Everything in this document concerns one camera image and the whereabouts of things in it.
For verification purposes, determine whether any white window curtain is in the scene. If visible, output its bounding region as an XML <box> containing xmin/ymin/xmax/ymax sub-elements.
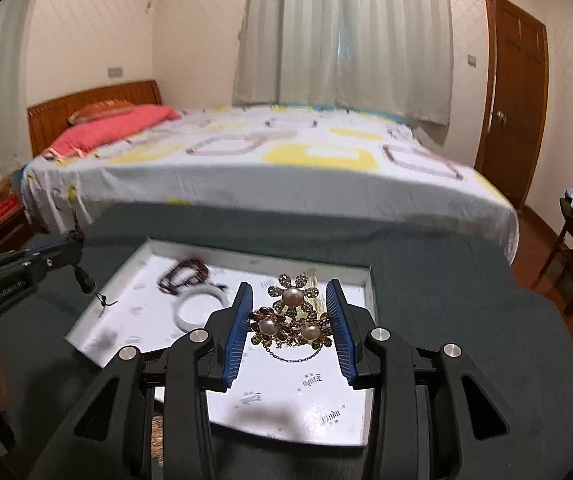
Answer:
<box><xmin>231</xmin><ymin>0</ymin><xmax>455</xmax><ymax>128</ymax></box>

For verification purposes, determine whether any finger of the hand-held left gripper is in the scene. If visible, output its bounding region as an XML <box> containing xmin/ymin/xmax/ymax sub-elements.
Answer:
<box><xmin>14</xmin><ymin>241</ymin><xmax>74</xmax><ymax>261</ymax></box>
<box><xmin>26</xmin><ymin>240</ymin><xmax>86</xmax><ymax>283</ymax></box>

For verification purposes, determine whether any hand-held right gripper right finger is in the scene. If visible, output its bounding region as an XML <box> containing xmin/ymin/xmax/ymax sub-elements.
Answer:
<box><xmin>325</xmin><ymin>278</ymin><xmax>532</xmax><ymax>480</ymax></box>

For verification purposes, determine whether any dark red bead bracelet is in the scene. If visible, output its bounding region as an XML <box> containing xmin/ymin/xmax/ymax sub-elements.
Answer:
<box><xmin>156</xmin><ymin>257</ymin><xmax>212</xmax><ymax>293</ymax></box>

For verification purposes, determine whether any wooden door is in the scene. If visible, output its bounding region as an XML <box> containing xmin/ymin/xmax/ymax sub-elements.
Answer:
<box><xmin>474</xmin><ymin>0</ymin><xmax>550</xmax><ymax>211</ymax></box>

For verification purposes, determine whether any black bead string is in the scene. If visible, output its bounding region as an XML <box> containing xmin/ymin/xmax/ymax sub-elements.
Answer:
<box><xmin>66</xmin><ymin>215</ymin><xmax>120</xmax><ymax>308</ymax></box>

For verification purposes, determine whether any red gift box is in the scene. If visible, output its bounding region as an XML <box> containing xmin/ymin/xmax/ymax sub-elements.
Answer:
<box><xmin>0</xmin><ymin>197</ymin><xmax>22</xmax><ymax>226</ymax></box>

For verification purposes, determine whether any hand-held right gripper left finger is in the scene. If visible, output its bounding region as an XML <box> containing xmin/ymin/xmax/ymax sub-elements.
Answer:
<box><xmin>29</xmin><ymin>281</ymin><xmax>254</xmax><ymax>480</ymax></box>

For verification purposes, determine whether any bed with patterned sheet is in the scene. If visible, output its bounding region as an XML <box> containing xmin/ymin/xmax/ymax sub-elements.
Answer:
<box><xmin>20</xmin><ymin>105</ymin><xmax>520</xmax><ymax>266</ymax></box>

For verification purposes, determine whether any white bangle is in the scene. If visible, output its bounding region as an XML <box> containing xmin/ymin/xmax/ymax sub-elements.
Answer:
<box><xmin>175</xmin><ymin>287</ymin><xmax>230</xmax><ymax>333</ymax></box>

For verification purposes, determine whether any pearl flower brooch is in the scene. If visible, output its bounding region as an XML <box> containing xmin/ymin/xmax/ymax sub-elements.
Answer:
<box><xmin>249</xmin><ymin>272</ymin><xmax>335</xmax><ymax>363</ymax></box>

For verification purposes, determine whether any pink pillow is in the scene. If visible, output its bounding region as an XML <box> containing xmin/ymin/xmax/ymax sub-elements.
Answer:
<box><xmin>41</xmin><ymin>104</ymin><xmax>182</xmax><ymax>161</ymax></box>

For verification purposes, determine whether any shallow white-lined box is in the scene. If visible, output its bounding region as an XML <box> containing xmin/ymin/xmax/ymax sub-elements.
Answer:
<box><xmin>65</xmin><ymin>237</ymin><xmax>378</xmax><ymax>450</ymax></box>

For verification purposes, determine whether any orange cushion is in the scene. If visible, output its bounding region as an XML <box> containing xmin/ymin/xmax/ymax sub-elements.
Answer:
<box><xmin>68</xmin><ymin>100</ymin><xmax>134</xmax><ymax>126</ymax></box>

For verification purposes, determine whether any wooden headboard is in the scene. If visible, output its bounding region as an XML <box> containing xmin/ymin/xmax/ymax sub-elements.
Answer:
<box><xmin>27</xmin><ymin>80</ymin><xmax>162</xmax><ymax>158</ymax></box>

